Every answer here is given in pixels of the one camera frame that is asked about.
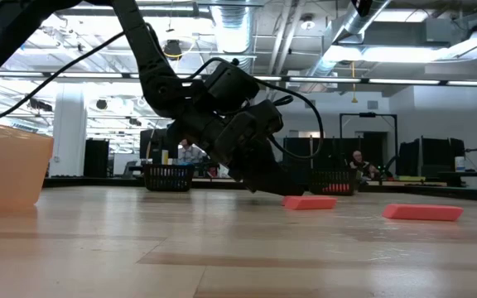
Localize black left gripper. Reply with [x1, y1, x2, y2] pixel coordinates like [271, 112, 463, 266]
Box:
[167, 99, 306, 198]

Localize black mesh basket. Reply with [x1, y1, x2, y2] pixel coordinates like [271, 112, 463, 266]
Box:
[142, 163, 195, 192]
[307, 168, 359, 196]

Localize black partition panel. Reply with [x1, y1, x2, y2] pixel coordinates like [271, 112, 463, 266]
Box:
[283, 136, 362, 187]

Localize person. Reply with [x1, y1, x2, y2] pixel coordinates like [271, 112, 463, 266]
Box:
[177, 138, 207, 166]
[347, 149, 383, 180]

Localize black computer monitor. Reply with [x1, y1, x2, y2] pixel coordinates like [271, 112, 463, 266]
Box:
[139, 127, 180, 166]

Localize overhead light bar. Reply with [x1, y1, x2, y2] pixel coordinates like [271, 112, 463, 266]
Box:
[0, 70, 477, 89]

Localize round ceiling sensor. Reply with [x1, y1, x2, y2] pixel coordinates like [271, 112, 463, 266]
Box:
[299, 13, 316, 31]

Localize black cabinet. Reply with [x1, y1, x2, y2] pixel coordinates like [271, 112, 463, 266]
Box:
[83, 138, 110, 179]

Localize white square column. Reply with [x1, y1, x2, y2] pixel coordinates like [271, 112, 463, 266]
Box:
[50, 82, 89, 178]

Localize orange translucent plastic bin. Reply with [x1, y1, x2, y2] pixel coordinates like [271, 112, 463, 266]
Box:
[0, 118, 55, 215]

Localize black left camera cable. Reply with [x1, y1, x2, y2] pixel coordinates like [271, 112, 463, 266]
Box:
[186, 56, 325, 161]

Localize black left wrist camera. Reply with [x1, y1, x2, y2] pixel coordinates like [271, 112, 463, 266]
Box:
[203, 60, 261, 113]

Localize black station frame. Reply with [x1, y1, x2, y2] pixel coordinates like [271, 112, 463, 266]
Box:
[339, 111, 399, 177]

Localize yellow hanging cord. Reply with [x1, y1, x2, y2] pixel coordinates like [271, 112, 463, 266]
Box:
[349, 60, 359, 104]

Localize silver ventilation duct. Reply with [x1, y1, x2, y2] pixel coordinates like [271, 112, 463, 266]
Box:
[211, 0, 256, 74]

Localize thin black cable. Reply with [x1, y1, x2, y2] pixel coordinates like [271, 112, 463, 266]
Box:
[0, 31, 126, 123]

